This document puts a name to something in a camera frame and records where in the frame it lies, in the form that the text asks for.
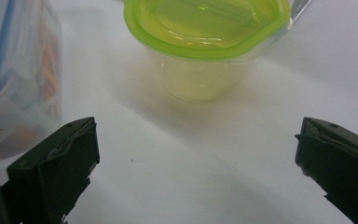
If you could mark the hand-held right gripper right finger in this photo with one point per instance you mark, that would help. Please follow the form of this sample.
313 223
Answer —
338 161

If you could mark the green plastic bowl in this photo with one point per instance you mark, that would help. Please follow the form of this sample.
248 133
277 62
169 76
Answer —
205 34

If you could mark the white work board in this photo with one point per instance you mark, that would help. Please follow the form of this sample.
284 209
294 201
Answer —
183 174

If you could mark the clear food box blue lid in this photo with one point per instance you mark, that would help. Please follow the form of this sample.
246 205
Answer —
18 77

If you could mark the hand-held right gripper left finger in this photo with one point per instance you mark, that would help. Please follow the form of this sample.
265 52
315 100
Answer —
59 161

